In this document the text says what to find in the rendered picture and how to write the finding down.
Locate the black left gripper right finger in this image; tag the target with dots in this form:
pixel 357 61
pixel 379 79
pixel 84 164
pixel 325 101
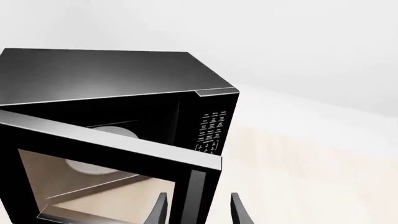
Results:
pixel 240 211

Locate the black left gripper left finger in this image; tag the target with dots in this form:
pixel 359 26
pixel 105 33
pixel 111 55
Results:
pixel 161 210

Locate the black microwave door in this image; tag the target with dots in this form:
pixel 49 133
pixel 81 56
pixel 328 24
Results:
pixel 105 149

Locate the black microwave oven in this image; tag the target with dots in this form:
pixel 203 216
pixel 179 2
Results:
pixel 102 77

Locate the white round turntable plate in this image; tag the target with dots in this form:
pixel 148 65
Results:
pixel 116 132

